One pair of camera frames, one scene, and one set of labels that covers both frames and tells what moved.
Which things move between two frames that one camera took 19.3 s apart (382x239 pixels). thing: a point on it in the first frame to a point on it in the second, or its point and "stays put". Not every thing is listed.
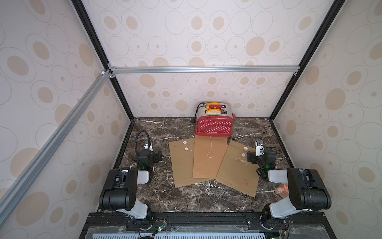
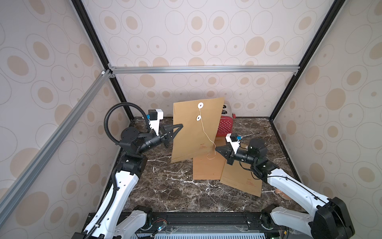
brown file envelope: x=182 y=154 to x=200 y=119
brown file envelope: x=236 y=172 stays put
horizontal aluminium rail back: x=145 y=69 stays put
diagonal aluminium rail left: x=14 y=194 stays put
